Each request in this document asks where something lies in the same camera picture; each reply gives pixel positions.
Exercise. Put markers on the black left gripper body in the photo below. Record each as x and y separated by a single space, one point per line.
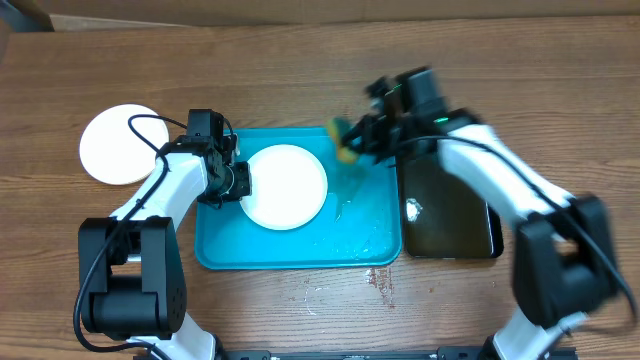
221 188

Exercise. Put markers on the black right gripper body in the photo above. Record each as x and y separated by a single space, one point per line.
380 138

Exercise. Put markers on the white plate with orange stain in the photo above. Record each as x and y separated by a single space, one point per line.
289 187

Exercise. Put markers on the green yellow sponge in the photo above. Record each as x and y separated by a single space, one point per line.
337 128

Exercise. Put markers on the white plate with thin smear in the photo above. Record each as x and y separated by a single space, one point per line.
111 153

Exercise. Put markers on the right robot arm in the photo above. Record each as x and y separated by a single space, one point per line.
564 260

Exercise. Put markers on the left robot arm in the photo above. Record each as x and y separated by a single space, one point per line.
132 289

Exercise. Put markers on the black water tray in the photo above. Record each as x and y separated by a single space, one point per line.
443 217

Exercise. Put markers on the blue plastic tray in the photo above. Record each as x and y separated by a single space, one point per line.
360 223

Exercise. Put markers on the cardboard backdrop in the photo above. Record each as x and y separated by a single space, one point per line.
39 13

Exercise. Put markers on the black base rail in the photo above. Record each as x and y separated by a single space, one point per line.
443 353

